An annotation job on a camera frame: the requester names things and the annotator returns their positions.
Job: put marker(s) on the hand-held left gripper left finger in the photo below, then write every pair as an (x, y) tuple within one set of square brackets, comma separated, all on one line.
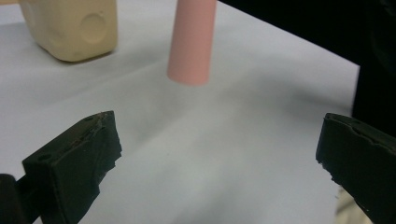
[(71, 165)]

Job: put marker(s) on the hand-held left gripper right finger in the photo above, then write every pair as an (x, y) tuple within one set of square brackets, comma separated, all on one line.
[(364, 158)]

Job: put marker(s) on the beige square cup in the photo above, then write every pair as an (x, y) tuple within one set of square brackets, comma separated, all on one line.
[(71, 28)]

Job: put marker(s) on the pink hairbrush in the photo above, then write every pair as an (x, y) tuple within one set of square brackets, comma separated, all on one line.
[(191, 43)]

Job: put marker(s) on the white table mat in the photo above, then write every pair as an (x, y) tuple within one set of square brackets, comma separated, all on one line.
[(202, 149)]

